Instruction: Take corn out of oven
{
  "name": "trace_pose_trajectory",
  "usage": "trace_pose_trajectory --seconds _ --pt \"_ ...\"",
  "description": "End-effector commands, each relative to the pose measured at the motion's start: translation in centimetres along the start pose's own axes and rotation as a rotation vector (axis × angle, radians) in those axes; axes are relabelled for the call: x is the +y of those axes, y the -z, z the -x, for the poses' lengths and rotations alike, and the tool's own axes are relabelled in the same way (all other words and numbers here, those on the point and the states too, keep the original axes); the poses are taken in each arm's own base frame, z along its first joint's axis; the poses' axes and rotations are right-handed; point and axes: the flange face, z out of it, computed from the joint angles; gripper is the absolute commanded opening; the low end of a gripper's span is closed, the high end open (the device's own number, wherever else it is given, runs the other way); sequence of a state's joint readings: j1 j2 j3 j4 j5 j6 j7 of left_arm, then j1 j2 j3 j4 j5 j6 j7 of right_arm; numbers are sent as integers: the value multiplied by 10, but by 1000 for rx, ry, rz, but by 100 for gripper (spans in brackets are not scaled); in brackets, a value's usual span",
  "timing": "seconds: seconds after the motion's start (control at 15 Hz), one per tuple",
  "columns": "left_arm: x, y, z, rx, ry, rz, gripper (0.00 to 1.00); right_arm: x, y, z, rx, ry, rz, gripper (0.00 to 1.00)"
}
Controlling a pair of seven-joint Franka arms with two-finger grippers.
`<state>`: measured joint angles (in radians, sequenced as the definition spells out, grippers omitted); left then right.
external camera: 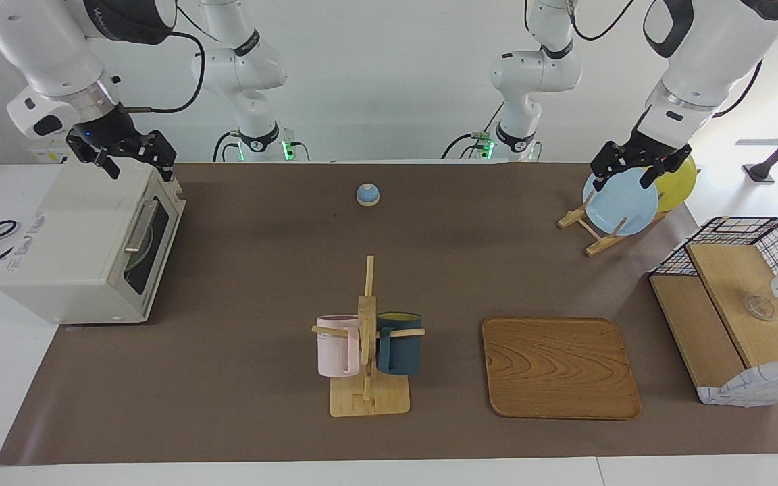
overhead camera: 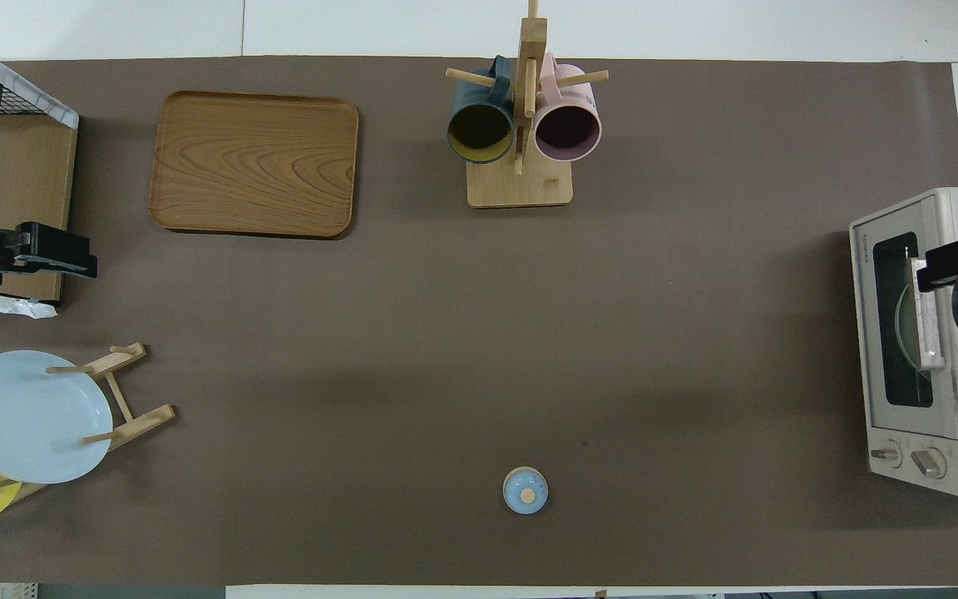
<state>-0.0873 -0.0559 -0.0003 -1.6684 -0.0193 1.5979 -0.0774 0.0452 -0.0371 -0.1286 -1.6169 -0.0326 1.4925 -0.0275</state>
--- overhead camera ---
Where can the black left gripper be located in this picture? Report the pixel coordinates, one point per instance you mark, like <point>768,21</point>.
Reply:
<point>5,258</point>

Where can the beige oven knob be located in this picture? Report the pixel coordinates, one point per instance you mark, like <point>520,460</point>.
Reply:
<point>886,454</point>
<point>929,462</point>

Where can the white crumpled sheet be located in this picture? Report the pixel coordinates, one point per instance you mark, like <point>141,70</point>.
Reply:
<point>5,304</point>

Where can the white checked cloth liner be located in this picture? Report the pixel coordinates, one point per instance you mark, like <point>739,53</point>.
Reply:
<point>38,101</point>

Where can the light blue plate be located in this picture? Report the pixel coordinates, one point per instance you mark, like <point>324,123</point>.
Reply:
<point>30,416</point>

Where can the wooden plate rack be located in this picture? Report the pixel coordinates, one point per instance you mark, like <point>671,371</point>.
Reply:
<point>146,420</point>

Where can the wooden serving tray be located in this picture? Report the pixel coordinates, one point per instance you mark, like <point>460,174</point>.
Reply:
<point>254,162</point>

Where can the brown table mat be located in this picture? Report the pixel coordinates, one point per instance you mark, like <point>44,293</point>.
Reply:
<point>362,349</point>

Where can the pink mug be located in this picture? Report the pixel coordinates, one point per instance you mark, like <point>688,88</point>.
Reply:
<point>566,133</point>

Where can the dark teal mug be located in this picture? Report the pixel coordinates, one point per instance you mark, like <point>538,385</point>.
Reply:
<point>479,133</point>

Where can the wooden mug tree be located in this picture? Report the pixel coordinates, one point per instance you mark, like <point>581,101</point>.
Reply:
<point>520,187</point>

